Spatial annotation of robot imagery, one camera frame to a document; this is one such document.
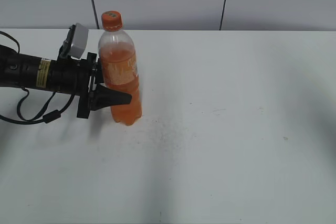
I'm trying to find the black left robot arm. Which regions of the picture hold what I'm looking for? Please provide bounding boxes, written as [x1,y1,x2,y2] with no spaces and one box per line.
[1,46,132,125]

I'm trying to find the orange bottle cap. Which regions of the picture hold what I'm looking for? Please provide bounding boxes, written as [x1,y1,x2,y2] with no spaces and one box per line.
[101,10,123,31]

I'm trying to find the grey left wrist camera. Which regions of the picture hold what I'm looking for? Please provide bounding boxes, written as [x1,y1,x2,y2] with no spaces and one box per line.
[59,23,89,59]

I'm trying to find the orange soda bottle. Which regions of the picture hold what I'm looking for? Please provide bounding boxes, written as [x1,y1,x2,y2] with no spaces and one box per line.
[98,10,143,126]

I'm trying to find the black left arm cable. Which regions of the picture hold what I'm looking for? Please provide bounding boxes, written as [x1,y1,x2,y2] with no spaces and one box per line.
[0,30,77,125]

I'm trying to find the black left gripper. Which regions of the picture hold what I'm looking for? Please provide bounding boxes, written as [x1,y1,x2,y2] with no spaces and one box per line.
[49,52,132,119]

